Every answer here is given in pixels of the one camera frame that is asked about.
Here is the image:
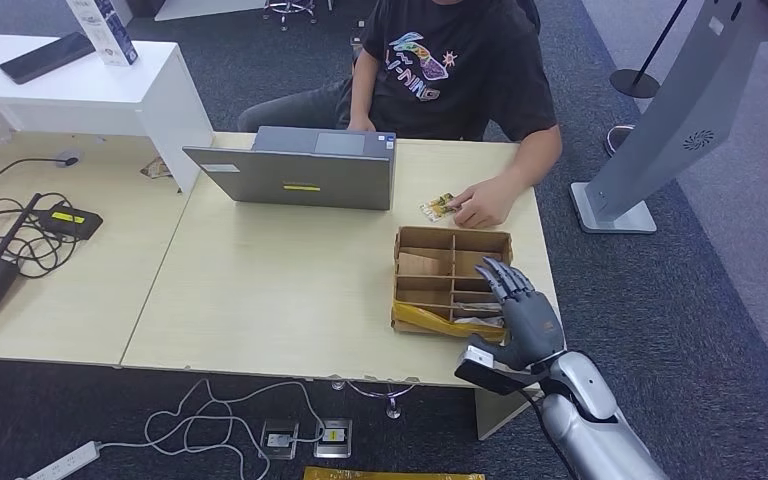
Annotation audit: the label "person's left hand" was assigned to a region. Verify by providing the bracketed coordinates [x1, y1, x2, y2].
[450, 173, 524, 230]

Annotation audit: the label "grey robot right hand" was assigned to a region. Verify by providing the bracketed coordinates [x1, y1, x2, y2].
[470, 256, 567, 372]

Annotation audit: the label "colourful ID card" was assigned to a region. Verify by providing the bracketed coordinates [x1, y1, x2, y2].
[420, 192, 461, 222]

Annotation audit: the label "person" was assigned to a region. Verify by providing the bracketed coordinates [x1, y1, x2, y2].
[236, 0, 563, 230]

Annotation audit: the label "person's shoe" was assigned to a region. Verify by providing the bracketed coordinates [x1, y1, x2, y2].
[605, 123, 636, 157]

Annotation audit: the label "grey laptop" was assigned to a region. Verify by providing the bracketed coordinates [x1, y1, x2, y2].
[183, 125, 397, 212]

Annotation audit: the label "cardboard divider box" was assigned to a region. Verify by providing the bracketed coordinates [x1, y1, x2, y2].
[390, 226, 514, 344]

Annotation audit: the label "beige table leg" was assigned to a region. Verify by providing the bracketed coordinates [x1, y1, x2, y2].
[475, 388, 544, 442]

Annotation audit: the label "yellow plastic strip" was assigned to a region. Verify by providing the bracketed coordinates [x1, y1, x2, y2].
[392, 301, 508, 344]

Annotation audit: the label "chrome chair base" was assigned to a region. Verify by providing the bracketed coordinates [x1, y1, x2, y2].
[263, 0, 319, 32]

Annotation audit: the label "black stanchion pole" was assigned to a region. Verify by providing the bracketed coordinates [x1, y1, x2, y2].
[610, 0, 690, 100]

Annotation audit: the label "white flat board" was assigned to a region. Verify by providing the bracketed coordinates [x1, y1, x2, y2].
[155, 0, 269, 22]

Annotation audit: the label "yellow bag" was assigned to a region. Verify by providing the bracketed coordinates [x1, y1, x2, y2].
[303, 466, 486, 480]

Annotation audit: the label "crumpled brown wrapper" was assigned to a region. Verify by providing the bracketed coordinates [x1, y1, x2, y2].
[140, 157, 173, 180]

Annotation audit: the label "grey kiosk stand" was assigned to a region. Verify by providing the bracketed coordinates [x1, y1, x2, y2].
[570, 0, 768, 235]

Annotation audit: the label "metal floor socket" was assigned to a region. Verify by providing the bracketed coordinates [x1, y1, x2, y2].
[313, 418, 353, 460]
[259, 420, 300, 461]

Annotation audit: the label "white and blue carton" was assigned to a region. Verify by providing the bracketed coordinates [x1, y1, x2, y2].
[65, 0, 140, 68]

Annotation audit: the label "white desk shelf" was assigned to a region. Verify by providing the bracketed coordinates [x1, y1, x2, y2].
[0, 34, 216, 195]

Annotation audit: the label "black adapter with yellow label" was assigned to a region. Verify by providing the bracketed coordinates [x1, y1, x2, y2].
[31, 205, 104, 241]

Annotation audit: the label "black smartphone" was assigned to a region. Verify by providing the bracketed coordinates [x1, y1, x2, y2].
[0, 32, 97, 86]

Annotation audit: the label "black gooseneck microphone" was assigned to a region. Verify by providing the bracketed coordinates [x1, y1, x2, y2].
[0, 150, 82, 190]

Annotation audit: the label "white power strip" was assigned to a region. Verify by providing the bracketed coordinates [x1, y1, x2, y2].
[16, 441, 102, 480]

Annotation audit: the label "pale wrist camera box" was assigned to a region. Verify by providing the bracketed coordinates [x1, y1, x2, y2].
[454, 334, 544, 397]

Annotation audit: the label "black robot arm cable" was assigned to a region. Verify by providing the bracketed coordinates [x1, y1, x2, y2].
[519, 390, 581, 480]

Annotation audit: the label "white power cable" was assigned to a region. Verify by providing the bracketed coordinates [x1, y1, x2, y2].
[95, 378, 326, 480]

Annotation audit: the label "black tangled cable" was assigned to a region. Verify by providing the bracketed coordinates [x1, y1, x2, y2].
[0, 193, 81, 280]

